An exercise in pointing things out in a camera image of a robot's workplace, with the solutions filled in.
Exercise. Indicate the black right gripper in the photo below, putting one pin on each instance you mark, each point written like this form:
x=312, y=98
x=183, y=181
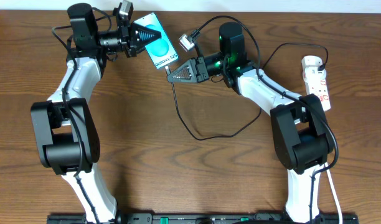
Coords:
x=198, y=71

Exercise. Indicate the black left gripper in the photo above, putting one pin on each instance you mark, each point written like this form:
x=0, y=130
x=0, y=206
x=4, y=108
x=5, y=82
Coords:
x=127, y=38

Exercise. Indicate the Galaxy S25 smartphone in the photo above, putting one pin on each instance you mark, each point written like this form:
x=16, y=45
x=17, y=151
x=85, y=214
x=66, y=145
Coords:
x=161, y=51

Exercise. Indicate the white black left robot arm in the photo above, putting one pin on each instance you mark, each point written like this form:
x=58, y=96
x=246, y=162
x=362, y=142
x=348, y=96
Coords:
x=65, y=133

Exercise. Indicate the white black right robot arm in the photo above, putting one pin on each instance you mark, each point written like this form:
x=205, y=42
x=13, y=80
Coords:
x=301, y=135

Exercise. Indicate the white USB charger adapter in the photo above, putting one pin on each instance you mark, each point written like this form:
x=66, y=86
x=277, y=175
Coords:
x=313, y=68

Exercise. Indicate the white power strip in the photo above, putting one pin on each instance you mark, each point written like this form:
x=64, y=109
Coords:
x=319, y=88

